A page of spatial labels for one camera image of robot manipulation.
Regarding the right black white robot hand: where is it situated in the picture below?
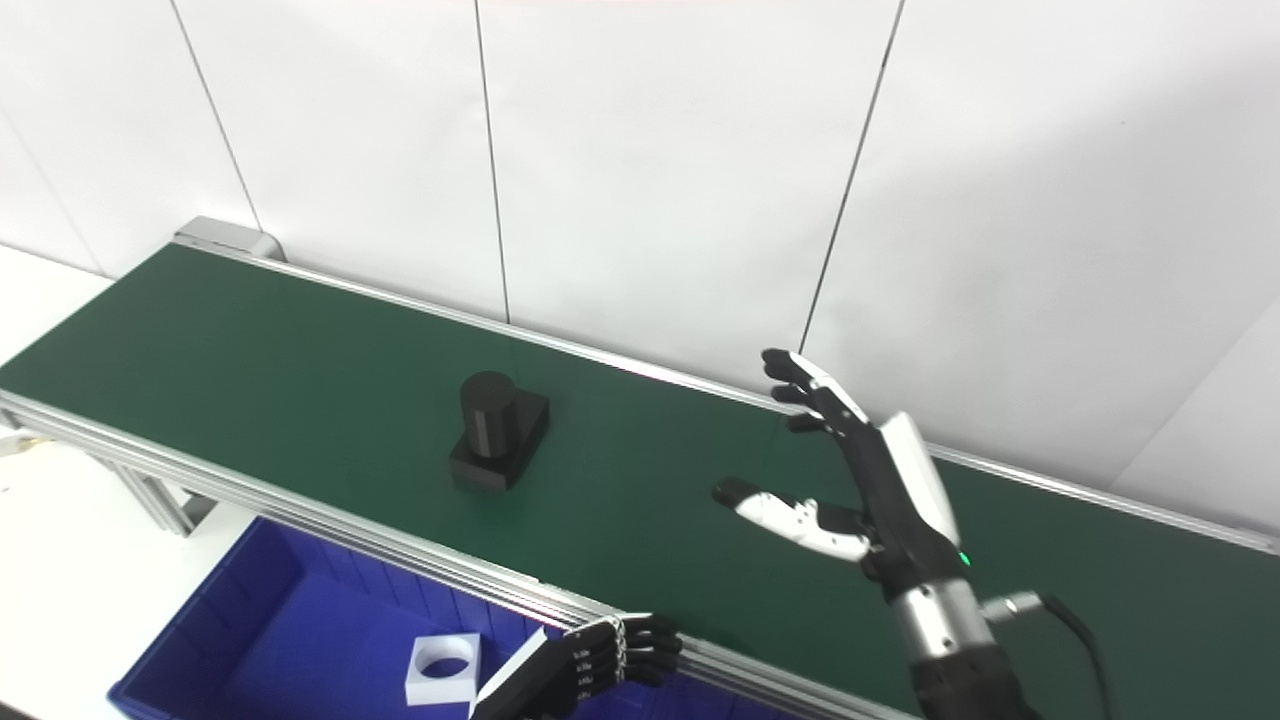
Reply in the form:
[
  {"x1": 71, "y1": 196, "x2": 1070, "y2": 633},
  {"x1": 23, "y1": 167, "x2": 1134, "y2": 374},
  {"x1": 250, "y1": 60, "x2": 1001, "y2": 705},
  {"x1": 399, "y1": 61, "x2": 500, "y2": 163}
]
[{"x1": 711, "y1": 347, "x2": 978, "y2": 601}]

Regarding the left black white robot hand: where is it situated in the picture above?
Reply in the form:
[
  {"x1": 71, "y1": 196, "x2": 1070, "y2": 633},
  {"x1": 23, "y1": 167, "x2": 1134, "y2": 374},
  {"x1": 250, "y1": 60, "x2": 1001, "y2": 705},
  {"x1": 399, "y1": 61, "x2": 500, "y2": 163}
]
[{"x1": 470, "y1": 613, "x2": 684, "y2": 720}]

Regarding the black cylinder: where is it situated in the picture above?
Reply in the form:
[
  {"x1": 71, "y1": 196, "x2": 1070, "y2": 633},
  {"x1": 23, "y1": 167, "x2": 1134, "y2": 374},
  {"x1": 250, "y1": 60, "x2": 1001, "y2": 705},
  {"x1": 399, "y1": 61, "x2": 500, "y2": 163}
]
[{"x1": 448, "y1": 371, "x2": 552, "y2": 492}]

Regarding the green conveyor belt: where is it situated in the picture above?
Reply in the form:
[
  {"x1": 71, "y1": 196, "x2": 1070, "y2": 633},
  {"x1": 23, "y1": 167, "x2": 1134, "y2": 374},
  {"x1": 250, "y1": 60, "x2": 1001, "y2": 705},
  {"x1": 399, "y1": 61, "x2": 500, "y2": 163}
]
[
  {"x1": 0, "y1": 243, "x2": 1280, "y2": 720},
  {"x1": 0, "y1": 215, "x2": 1280, "y2": 720}
]

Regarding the blue bin holding white part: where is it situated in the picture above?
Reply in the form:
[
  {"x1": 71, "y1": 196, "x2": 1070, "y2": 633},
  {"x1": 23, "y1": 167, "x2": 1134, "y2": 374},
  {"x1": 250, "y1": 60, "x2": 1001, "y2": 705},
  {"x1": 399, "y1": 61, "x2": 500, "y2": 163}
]
[{"x1": 108, "y1": 515, "x2": 691, "y2": 720}]

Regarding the aluminium conveyor support leg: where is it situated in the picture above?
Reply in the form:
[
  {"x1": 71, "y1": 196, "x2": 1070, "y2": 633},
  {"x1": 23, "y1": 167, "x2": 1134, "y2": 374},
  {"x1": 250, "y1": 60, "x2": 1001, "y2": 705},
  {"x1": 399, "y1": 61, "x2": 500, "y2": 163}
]
[{"x1": 85, "y1": 445, "x2": 218, "y2": 537}]

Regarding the white block with round hole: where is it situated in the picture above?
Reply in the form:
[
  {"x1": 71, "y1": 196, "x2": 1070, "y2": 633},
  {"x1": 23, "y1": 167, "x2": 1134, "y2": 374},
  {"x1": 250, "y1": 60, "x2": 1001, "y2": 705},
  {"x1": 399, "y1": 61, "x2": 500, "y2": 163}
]
[{"x1": 404, "y1": 632, "x2": 482, "y2": 707}]

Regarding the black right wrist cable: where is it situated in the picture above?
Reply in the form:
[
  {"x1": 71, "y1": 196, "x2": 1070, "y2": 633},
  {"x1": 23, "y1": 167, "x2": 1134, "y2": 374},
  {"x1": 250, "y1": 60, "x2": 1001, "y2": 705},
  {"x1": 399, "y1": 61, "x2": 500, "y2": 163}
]
[{"x1": 978, "y1": 590, "x2": 1113, "y2": 720}]

